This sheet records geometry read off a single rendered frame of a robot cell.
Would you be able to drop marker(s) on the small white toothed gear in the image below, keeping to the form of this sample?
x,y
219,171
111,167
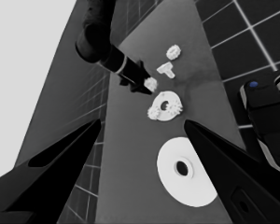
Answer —
x,y
177,109
152,114
170,54
152,82

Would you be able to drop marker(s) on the small white T-shaped piece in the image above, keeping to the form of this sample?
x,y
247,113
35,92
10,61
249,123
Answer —
x,y
165,67

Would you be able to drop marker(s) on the large thick white disc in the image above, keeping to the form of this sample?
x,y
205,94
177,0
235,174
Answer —
x,y
171,183

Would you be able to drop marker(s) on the white round carrier with pins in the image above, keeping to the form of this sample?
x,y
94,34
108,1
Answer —
x,y
171,96

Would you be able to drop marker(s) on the dark robot body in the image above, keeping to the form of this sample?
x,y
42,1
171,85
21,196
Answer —
x,y
264,105

